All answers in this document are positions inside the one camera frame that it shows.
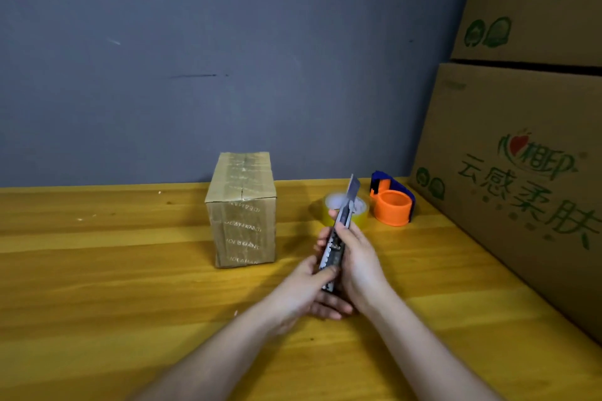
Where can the person's right hand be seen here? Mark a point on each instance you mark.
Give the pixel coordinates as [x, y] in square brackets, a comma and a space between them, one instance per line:
[362, 269]

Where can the person's left hand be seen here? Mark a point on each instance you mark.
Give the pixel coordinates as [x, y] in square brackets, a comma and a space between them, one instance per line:
[296, 295]

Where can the person's right thumb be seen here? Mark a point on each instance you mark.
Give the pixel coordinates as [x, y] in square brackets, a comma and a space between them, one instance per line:
[344, 235]

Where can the person's left thumb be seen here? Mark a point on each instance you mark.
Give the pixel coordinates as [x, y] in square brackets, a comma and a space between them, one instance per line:
[325, 274]

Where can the grey utility knife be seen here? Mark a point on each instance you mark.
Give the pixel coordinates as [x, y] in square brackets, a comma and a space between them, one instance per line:
[339, 234]

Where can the person's right forearm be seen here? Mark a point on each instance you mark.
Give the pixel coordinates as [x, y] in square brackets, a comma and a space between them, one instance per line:
[425, 349]

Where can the person's left forearm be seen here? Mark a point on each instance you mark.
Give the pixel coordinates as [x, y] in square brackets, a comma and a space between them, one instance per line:
[211, 360]

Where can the yellow tape roll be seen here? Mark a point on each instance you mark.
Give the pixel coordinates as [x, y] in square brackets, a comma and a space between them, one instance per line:
[360, 210]

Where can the orange and blue tape dispenser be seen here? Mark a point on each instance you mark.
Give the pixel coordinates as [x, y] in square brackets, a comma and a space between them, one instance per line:
[392, 201]

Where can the small taped cardboard box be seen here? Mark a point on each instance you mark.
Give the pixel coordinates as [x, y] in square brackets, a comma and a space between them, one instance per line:
[242, 210]

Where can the large printed cardboard box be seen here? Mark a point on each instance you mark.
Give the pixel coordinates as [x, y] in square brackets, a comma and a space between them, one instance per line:
[517, 180]
[531, 1]

